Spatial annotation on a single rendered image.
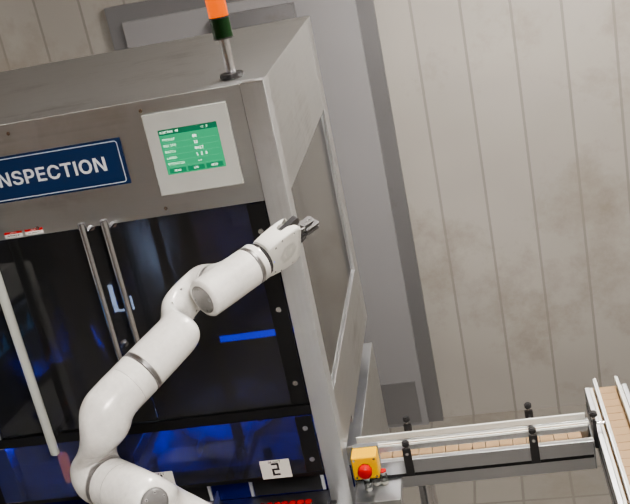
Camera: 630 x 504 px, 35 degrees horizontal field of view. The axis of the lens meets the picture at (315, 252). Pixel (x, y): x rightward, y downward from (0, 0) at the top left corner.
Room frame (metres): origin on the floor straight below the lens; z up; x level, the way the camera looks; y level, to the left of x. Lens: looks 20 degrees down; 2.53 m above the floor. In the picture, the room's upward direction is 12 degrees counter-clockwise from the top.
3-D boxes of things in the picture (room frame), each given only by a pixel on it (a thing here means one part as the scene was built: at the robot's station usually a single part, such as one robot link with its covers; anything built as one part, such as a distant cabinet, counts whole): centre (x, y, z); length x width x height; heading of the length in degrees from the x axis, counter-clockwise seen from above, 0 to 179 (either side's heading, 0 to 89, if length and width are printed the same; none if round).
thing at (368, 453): (2.39, -0.02, 1.00); 0.08 x 0.07 x 0.07; 170
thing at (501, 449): (2.48, -0.33, 0.92); 0.69 x 0.15 x 0.16; 80
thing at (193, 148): (2.40, 0.24, 1.96); 0.21 x 0.01 x 0.21; 80
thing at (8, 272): (2.52, 0.75, 1.51); 0.47 x 0.01 x 0.59; 80
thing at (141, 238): (2.44, 0.31, 1.51); 0.43 x 0.01 x 0.59; 80
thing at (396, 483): (2.43, -0.04, 0.87); 0.14 x 0.13 x 0.02; 170
